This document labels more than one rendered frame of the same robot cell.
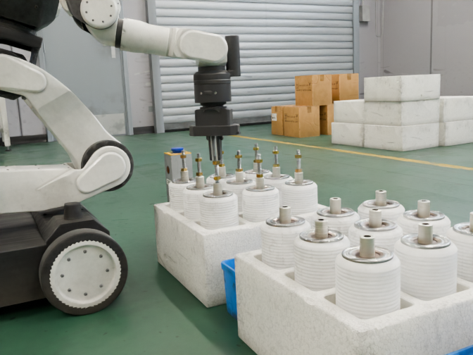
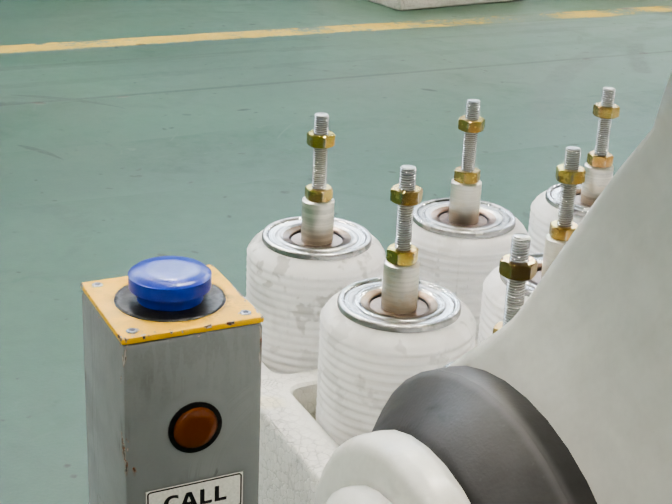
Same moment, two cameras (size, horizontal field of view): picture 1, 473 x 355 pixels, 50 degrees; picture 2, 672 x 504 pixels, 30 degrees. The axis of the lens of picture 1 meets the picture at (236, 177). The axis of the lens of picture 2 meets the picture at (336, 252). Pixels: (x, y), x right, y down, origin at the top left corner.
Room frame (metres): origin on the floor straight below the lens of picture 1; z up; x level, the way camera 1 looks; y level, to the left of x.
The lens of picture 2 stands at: (1.55, 0.74, 0.57)
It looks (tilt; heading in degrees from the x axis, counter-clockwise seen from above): 22 degrees down; 269
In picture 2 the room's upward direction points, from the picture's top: 3 degrees clockwise
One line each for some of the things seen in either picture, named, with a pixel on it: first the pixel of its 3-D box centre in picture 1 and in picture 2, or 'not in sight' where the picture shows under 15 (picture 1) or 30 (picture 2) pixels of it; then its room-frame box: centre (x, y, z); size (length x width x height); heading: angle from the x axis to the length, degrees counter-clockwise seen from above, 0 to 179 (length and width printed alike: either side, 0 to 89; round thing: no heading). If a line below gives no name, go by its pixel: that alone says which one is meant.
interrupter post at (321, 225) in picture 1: (321, 229); not in sight; (0.84, -0.14, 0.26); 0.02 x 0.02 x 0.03
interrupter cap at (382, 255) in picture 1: (367, 255); not in sight; (0.74, -0.19, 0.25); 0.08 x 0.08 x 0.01
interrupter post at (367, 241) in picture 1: (367, 246); not in sight; (0.74, -0.19, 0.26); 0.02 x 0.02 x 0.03
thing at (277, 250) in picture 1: (286, 267); not in sight; (0.95, -0.09, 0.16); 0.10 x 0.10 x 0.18
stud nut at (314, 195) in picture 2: not in sight; (318, 192); (1.55, -0.06, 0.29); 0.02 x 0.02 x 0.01; 76
